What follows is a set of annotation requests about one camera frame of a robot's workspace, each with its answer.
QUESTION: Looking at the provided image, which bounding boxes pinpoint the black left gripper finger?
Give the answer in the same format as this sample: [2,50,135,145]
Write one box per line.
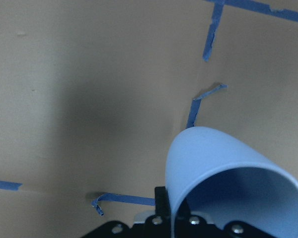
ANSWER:
[154,186,171,225]

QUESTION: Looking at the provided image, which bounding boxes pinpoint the light blue plastic cup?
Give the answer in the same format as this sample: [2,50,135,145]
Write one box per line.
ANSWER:
[165,126,298,238]

